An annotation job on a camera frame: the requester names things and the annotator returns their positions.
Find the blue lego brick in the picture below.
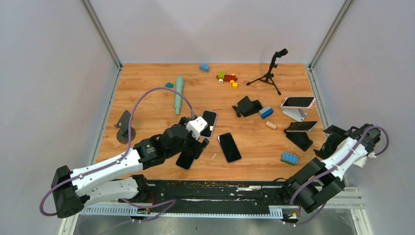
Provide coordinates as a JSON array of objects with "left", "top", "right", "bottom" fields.
[{"left": 280, "top": 152, "right": 299, "bottom": 165}]

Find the teal toy microphone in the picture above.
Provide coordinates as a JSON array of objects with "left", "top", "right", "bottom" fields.
[{"left": 174, "top": 76, "right": 184, "bottom": 115}]

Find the black mini tripod stand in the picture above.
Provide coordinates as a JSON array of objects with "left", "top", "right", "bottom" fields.
[{"left": 246, "top": 48, "right": 288, "bottom": 95}]

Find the blue and grey eraser block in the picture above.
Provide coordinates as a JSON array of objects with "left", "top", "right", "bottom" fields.
[{"left": 258, "top": 106, "right": 274, "bottom": 119}]

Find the white phone stand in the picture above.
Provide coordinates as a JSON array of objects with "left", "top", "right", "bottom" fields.
[{"left": 282, "top": 108, "right": 307, "bottom": 122}]

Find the blue triangular block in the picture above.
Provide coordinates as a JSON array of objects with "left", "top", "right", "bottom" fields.
[{"left": 199, "top": 64, "right": 210, "bottom": 72}]

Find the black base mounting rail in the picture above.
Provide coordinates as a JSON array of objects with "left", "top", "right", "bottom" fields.
[{"left": 80, "top": 180, "right": 305, "bottom": 219}]

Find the phone with white edge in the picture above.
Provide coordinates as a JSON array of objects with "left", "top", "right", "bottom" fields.
[{"left": 285, "top": 121, "right": 318, "bottom": 132}]

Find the small wooden cylinder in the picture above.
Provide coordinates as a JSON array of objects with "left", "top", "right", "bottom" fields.
[{"left": 265, "top": 121, "right": 277, "bottom": 130}]

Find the colourful toy brick car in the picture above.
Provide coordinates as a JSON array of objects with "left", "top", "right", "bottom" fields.
[{"left": 216, "top": 71, "right": 238, "bottom": 84}]

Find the left round grey phone stand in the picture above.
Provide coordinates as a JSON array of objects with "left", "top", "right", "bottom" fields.
[{"left": 114, "top": 110, "right": 136, "bottom": 144}]

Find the phone with lavender case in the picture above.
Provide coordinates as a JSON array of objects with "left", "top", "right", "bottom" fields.
[{"left": 201, "top": 110, "right": 218, "bottom": 138}]

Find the phone with pink case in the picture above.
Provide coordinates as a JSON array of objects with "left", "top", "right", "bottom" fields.
[{"left": 281, "top": 96, "right": 316, "bottom": 109}]

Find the black clamp phone holder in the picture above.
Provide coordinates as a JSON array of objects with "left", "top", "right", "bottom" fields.
[{"left": 232, "top": 96, "right": 263, "bottom": 118}]

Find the phone with pink-edged black case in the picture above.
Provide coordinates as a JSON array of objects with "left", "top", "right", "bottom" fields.
[{"left": 218, "top": 133, "right": 242, "bottom": 164}]

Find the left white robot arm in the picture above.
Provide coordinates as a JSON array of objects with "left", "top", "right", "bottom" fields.
[{"left": 51, "top": 117, "right": 209, "bottom": 218}]

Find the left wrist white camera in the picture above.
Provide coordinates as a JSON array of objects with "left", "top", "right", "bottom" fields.
[{"left": 186, "top": 117, "right": 208, "bottom": 140}]

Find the dark teal small block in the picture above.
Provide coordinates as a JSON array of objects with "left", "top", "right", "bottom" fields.
[{"left": 165, "top": 82, "right": 174, "bottom": 88}]

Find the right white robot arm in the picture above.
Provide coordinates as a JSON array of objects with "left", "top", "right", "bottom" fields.
[{"left": 279, "top": 123, "right": 390, "bottom": 213}]

